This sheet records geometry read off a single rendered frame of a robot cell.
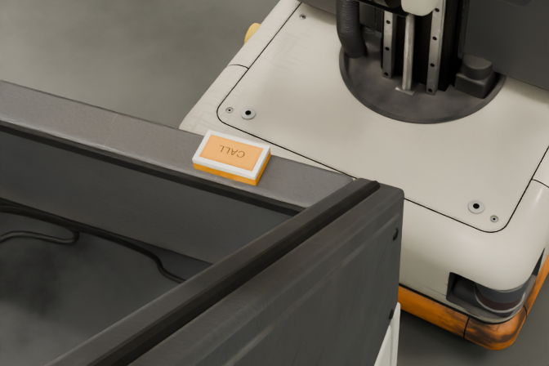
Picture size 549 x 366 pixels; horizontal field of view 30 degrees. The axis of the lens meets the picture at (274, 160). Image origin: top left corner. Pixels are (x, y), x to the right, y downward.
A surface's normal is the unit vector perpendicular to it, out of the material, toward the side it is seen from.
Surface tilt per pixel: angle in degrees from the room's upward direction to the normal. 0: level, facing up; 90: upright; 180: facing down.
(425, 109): 0
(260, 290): 43
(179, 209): 90
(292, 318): 90
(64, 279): 0
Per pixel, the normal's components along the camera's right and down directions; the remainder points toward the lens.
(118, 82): -0.06, -0.62
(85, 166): -0.37, 0.74
